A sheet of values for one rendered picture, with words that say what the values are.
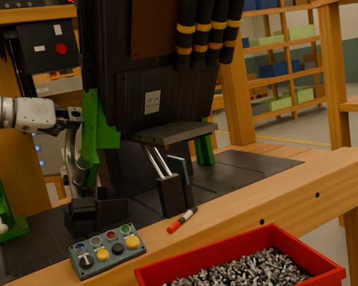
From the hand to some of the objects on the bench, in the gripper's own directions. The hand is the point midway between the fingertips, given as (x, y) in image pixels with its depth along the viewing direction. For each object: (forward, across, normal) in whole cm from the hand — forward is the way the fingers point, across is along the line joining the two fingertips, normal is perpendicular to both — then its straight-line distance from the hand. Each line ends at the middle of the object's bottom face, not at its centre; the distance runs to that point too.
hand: (71, 119), depth 101 cm
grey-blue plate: (+30, +27, -3) cm, 40 cm away
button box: (+4, +45, -2) cm, 45 cm away
